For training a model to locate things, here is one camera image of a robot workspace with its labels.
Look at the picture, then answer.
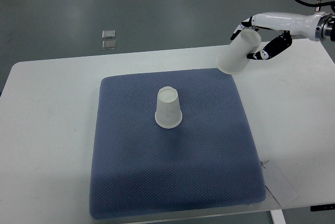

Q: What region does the blue mesh cushion pad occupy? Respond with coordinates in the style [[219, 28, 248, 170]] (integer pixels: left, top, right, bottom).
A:
[[90, 68, 266, 219]]

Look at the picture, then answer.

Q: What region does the black table control panel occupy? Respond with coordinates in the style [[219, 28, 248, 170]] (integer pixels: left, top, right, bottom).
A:
[[310, 203, 335, 212]]

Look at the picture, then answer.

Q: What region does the white paper cup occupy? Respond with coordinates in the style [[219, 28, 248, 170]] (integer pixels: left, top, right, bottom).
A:
[[154, 86, 183, 129], [216, 29, 261, 74]]

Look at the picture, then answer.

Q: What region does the white paper cup on cushion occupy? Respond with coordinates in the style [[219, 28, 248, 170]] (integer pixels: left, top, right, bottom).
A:
[[154, 86, 183, 129]]

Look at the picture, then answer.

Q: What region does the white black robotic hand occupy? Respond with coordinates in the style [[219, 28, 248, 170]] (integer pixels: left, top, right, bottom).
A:
[[230, 12, 325, 60]]

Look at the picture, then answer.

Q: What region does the upper metal floor plate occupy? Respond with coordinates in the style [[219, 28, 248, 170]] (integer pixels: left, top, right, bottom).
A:
[[102, 29, 116, 39]]

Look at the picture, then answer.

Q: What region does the white table leg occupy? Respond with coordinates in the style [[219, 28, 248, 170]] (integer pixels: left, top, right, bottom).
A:
[[270, 210, 286, 224]]

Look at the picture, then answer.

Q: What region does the white paper tag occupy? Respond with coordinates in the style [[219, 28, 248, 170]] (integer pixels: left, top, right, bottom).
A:
[[262, 161, 299, 207]]

